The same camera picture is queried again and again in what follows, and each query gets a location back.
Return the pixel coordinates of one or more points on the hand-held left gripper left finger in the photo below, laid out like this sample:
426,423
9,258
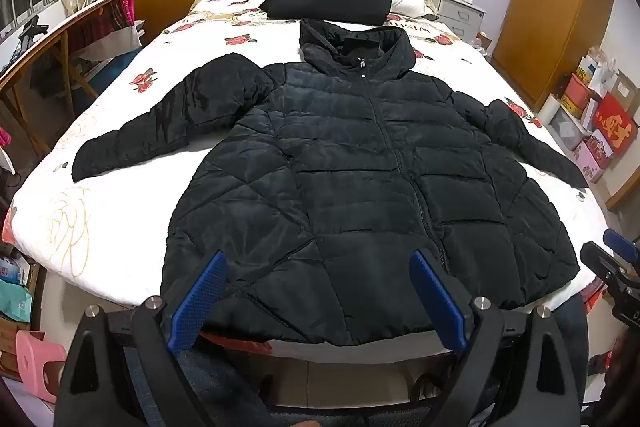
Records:
197,302

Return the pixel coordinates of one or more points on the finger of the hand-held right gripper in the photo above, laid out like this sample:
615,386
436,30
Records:
614,239
600,264

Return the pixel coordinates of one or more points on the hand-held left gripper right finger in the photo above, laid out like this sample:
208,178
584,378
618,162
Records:
437,302

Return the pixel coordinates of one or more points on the black hooded puffer jacket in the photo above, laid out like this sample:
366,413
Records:
350,157

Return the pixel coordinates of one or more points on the pink patterned box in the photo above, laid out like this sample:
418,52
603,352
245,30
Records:
592,157

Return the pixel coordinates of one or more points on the person's blue jeans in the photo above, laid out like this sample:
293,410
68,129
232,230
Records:
220,387

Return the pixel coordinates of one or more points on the white floral quilt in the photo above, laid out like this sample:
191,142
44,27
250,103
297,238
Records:
125,217

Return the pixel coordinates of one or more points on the red gift box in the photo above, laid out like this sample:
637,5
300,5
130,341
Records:
612,122

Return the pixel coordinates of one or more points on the clear plastic container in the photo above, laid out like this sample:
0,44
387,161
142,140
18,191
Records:
562,124

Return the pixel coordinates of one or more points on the orange box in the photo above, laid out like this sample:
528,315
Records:
577,94

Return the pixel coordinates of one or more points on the pink plastic stool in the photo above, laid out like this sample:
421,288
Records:
35,367

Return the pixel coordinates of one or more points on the teal packet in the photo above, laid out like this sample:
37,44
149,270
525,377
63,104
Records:
14,292

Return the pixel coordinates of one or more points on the plain wooden wardrobe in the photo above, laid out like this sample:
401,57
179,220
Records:
545,17

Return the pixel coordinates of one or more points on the white nightstand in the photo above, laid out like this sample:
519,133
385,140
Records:
460,14

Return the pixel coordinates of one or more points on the red plaid cloth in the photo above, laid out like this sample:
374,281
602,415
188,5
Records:
105,27

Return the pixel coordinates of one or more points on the black folded cloth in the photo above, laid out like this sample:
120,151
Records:
330,4

